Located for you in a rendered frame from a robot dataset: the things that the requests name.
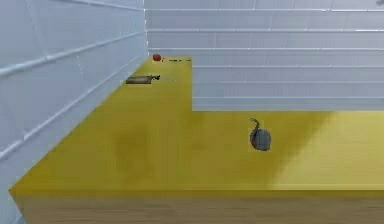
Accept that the yellow kitchen worktop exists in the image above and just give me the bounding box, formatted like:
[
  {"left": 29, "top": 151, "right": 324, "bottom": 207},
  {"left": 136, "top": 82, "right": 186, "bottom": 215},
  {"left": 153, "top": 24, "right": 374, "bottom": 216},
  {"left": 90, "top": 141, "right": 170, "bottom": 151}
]
[{"left": 8, "top": 55, "right": 384, "bottom": 224}]

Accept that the dark flat pan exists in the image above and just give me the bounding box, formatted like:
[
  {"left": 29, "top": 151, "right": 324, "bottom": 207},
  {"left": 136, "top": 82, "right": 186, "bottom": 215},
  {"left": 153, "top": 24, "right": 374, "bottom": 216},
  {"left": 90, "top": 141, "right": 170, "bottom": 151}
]
[{"left": 125, "top": 74, "right": 161, "bottom": 85}]

